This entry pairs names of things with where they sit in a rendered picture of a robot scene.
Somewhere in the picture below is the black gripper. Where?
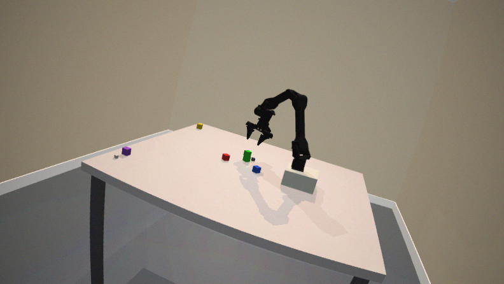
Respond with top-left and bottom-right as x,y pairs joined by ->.
246,117 -> 273,145

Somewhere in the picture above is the small purple block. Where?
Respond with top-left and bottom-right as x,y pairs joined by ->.
122,146 -> 131,156

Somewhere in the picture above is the red block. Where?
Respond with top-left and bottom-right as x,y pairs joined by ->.
221,153 -> 230,161

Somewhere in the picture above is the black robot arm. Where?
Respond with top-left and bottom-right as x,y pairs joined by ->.
254,89 -> 311,172

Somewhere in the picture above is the blue block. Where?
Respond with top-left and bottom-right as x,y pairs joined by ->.
252,166 -> 261,174

